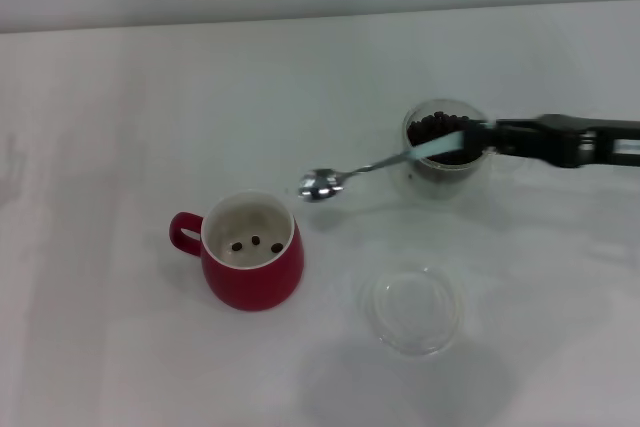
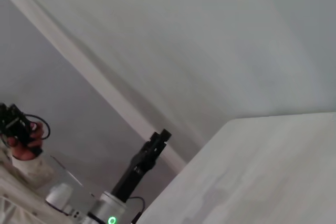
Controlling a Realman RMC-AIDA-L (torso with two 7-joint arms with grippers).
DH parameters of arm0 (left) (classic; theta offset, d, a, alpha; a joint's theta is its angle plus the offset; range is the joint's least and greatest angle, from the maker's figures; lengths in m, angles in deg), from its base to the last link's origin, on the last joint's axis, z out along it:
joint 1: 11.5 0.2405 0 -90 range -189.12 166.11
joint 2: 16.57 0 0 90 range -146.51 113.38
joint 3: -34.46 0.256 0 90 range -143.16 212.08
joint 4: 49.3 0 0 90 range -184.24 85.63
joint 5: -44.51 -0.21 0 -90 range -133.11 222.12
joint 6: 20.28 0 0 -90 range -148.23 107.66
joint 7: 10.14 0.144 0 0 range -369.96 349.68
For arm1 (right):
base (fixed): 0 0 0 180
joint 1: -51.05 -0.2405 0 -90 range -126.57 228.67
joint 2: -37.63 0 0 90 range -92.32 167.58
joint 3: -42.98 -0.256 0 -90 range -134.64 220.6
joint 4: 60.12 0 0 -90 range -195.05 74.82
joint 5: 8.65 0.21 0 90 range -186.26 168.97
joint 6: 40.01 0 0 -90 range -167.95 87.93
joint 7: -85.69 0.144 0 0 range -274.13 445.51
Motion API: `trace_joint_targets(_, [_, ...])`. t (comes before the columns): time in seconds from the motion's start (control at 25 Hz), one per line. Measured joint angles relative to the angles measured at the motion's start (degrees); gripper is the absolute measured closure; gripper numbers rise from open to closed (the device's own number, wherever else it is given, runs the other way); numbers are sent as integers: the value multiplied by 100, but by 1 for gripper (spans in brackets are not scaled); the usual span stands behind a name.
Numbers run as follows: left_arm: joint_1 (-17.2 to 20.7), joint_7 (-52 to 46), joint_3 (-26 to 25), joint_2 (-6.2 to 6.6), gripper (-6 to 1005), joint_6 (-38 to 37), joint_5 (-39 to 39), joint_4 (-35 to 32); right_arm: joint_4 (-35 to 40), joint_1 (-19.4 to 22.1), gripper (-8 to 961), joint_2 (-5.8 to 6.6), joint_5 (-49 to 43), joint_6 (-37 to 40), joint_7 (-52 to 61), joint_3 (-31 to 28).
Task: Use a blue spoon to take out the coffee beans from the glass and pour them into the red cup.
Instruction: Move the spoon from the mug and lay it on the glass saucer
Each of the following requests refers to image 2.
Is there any person's hand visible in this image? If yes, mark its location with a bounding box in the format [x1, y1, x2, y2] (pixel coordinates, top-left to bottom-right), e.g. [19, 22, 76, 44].
[7, 121, 45, 161]

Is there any black controller cable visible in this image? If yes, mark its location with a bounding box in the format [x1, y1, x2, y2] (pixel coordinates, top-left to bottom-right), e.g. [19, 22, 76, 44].
[25, 113, 51, 141]

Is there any forearm in beige patterned sleeve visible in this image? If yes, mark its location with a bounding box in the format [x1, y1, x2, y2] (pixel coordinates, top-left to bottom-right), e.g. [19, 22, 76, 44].
[0, 144, 57, 196]

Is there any black handheld controller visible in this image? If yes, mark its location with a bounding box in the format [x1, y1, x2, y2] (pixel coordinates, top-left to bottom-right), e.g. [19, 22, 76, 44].
[0, 103, 44, 157]

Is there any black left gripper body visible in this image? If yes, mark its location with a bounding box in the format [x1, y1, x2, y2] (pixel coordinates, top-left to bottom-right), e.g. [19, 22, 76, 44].
[111, 149, 159, 204]

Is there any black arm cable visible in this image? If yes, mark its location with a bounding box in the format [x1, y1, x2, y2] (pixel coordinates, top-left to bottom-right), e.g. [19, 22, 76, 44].
[125, 196, 146, 222]

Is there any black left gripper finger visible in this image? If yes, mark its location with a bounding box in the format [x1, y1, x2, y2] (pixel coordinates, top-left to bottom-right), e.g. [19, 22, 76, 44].
[158, 129, 173, 146]
[141, 132, 164, 159]

